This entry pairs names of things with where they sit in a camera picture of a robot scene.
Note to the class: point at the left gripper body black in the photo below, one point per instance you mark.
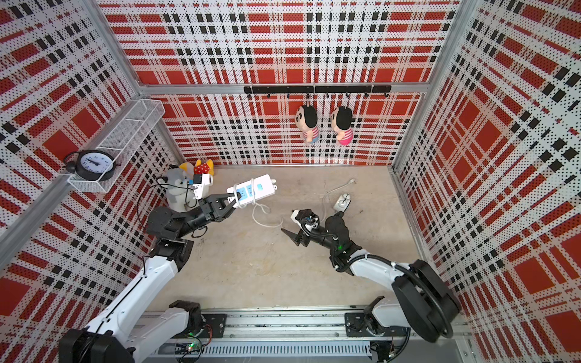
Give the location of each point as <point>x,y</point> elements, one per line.
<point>207,209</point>

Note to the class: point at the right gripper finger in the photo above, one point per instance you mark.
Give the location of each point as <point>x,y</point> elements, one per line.
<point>293,236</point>
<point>298,215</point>

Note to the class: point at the hanging doll blue shorts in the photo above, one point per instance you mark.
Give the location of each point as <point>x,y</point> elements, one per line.
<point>306,120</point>

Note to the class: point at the hanging doll pink shorts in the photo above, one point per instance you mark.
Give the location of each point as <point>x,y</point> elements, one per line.
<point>342,125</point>

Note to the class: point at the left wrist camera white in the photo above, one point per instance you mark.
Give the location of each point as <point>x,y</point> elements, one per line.
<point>200,185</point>

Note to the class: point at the white computer mouse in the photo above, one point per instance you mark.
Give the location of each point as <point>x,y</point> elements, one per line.
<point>342,203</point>

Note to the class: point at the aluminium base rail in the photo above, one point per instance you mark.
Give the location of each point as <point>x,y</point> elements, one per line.
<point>311,334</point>

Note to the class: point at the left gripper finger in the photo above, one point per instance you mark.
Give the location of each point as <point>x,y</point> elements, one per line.
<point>226,211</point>
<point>226,198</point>

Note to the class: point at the green circuit board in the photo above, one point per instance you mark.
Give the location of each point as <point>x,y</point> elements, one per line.
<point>187,348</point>

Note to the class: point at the black round alarm clock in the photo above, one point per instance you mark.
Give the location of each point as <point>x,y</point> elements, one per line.
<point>90,165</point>

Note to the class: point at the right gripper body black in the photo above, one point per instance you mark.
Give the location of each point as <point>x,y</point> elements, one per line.
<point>318,236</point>

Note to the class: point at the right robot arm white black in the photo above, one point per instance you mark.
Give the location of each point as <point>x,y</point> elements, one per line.
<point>424,302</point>

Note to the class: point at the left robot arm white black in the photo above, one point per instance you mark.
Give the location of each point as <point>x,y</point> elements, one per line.
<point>111,337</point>

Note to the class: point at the grey husky plush toy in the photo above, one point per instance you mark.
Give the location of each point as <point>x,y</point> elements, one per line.
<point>179,193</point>

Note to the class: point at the yellow red plush toy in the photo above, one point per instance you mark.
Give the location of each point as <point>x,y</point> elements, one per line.
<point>198,168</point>

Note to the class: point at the black wall hook rail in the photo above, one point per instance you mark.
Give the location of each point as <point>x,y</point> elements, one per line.
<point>308,90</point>

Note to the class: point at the white wire mesh shelf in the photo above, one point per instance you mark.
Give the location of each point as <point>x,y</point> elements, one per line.
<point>122,142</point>

